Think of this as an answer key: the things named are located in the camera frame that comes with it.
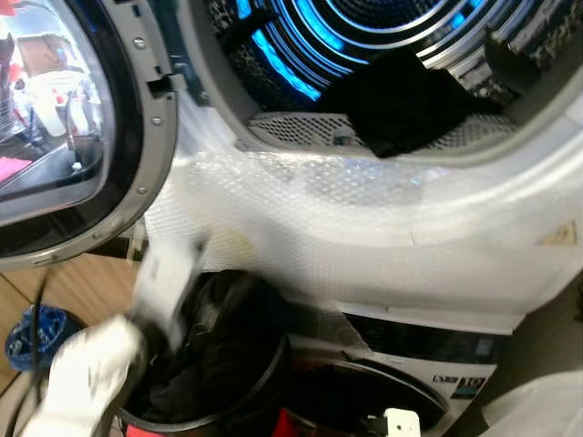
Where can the black clothes pile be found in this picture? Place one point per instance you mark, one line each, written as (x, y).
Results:
(228, 346)

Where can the black garment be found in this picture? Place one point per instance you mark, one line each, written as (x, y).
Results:
(401, 100)

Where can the dark round washer door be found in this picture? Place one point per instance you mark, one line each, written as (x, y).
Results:
(346, 401)

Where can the black washer control panel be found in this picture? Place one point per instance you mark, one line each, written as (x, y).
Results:
(419, 341)

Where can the blue patterned object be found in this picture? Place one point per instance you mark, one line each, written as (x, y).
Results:
(59, 332)

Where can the black round laundry bin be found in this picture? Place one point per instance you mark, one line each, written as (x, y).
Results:
(269, 387)

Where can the yellow triangular warning sticker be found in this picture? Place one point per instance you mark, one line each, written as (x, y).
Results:
(560, 237)

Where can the white plastic bag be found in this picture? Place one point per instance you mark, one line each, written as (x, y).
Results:
(537, 414)

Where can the clear bubble wrap sheet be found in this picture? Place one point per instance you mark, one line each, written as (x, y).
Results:
(364, 237)

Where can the round grey dryer door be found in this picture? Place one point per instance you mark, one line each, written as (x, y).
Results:
(137, 137)

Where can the white front-loading dryer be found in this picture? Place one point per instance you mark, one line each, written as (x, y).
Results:
(547, 137)

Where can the grey mesh lint filter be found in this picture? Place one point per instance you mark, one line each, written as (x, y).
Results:
(291, 130)

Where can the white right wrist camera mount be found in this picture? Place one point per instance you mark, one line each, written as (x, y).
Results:
(401, 424)

